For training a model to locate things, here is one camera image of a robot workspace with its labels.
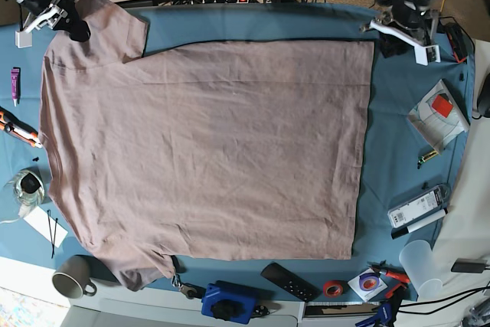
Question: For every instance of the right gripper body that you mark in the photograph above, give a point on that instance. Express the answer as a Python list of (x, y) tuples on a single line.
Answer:
[(36, 14)]

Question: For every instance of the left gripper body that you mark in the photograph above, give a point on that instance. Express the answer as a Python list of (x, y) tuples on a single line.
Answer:
[(405, 19)]

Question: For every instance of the mauve T-shirt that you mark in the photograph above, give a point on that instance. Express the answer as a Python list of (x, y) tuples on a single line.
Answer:
[(225, 150)]

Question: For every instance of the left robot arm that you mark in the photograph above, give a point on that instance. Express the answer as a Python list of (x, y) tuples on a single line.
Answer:
[(411, 22)]

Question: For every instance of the purple glue tube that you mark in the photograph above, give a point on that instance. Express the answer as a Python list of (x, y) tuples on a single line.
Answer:
[(15, 85)]

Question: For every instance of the teal table cloth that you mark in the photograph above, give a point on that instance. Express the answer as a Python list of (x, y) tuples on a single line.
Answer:
[(391, 143)]

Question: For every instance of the black computer mouse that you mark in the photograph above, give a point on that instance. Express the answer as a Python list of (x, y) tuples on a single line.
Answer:
[(483, 101)]

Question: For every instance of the orange utility knife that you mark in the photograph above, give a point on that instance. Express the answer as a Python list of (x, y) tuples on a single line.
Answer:
[(12, 126)]

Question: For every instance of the small green circuit board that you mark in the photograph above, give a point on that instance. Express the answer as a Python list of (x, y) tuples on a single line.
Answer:
[(426, 157)]

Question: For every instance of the clear packaged box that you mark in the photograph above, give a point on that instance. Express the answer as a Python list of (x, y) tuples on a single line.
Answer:
[(418, 206)]

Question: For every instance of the white black marker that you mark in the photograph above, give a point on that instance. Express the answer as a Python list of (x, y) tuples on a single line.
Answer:
[(419, 224)]

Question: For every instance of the white paper card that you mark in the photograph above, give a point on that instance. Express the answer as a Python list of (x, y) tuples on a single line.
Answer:
[(37, 219)]

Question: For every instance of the translucent plastic cup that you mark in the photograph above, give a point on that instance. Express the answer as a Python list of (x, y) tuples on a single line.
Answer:
[(418, 261)]

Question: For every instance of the black power adapter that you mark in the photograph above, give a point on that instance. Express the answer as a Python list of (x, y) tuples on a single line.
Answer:
[(469, 266)]

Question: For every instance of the purple tape on white card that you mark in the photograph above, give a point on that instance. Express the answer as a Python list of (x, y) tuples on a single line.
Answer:
[(367, 285)]

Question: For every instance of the grey ceramic mug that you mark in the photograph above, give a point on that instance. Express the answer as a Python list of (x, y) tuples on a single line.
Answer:
[(72, 279)]

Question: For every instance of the red tape roll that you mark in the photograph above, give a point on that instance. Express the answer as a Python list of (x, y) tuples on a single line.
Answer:
[(334, 288)]

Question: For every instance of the black remote control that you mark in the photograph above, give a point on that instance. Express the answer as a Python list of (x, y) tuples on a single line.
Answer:
[(289, 282)]

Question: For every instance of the metal carabiner keyring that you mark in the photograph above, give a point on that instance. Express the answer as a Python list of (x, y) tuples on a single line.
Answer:
[(190, 291)]

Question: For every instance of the blue box with black knob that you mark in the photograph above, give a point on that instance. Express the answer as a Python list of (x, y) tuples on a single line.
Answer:
[(229, 302)]

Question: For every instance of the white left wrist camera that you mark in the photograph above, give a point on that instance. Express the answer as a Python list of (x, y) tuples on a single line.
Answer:
[(425, 55)]

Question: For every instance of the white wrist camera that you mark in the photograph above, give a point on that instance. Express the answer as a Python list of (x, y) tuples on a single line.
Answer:
[(23, 39), (425, 55)]

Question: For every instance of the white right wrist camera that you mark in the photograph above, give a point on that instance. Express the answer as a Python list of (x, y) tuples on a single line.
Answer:
[(23, 39)]

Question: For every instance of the red handled pliers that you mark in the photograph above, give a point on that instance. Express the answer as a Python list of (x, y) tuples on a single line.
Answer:
[(389, 272)]

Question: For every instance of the blue handled clamp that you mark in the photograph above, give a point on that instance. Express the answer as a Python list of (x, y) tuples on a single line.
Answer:
[(387, 311)]

